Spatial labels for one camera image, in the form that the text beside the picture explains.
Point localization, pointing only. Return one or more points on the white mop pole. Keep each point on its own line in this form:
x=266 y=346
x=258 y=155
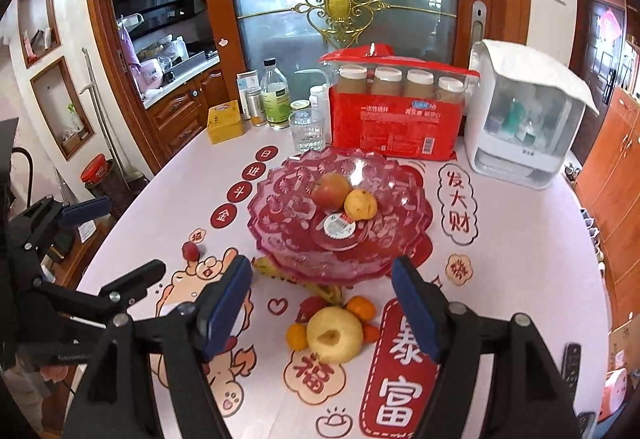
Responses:
x=100 y=109

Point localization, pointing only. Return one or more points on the red round container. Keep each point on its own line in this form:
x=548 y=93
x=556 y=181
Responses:
x=96 y=169

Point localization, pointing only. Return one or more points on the pink box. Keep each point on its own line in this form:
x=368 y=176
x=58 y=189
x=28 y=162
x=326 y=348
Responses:
x=614 y=391

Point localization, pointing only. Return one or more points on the pink glass fruit bowl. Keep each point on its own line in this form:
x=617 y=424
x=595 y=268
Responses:
x=290 y=199

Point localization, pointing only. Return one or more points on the yellow tin box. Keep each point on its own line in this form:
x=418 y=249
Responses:
x=225 y=124

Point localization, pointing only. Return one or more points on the large orange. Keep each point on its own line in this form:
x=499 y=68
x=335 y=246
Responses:
x=361 y=308

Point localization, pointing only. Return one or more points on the metal can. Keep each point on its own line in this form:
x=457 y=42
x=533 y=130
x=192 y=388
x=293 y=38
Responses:
x=254 y=106

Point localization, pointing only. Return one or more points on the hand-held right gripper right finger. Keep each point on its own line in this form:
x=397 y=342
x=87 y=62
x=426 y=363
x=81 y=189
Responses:
x=415 y=319

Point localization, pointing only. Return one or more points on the black remote control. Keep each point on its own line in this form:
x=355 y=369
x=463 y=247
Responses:
x=571 y=364

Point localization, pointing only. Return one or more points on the white carton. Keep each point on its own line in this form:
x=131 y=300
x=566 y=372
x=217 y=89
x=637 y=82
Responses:
x=245 y=81

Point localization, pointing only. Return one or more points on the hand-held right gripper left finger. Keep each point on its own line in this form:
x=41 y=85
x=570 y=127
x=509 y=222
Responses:
x=225 y=314

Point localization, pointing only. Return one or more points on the red paper cup pack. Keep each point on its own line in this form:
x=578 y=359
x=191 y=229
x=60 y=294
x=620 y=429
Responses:
x=390 y=129

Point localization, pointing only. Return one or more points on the dark red apple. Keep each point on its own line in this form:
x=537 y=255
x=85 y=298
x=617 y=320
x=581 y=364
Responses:
x=310 y=309

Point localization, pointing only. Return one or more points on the white storage box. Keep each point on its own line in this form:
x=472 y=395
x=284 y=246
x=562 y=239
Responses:
x=520 y=119

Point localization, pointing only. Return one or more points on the red yellow apple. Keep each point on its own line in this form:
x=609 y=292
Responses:
x=330 y=191

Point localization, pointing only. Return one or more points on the gold lid jar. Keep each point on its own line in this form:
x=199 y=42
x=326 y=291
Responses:
x=299 y=106

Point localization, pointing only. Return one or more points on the small orange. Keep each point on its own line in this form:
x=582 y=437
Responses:
x=371 y=333

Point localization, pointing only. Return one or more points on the pale yellow apple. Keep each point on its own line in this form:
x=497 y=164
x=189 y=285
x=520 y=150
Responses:
x=332 y=334

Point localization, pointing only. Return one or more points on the white squeeze bottle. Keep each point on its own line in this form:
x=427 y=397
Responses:
x=324 y=114

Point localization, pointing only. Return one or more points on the white pill bottle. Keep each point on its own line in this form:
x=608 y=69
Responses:
x=316 y=96

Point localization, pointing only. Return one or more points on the clear drinking glass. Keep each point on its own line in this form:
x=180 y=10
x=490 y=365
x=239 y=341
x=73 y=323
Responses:
x=306 y=131

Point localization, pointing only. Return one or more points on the yellow banana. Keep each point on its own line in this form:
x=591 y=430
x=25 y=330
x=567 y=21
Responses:
x=322 y=291

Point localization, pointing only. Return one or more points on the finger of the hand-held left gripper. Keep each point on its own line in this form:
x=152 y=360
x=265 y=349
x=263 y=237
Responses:
x=87 y=210
x=135 y=280

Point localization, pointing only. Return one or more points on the cardboard box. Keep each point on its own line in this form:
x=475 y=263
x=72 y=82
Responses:
x=622 y=344

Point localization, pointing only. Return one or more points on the small yellow pear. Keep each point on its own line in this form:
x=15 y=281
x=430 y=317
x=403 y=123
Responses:
x=360 y=206

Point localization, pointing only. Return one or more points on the green label glass bottle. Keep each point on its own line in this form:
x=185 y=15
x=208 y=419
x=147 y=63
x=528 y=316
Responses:
x=275 y=104

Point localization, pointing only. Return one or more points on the small red fruit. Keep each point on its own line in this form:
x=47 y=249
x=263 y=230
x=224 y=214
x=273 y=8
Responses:
x=190 y=250

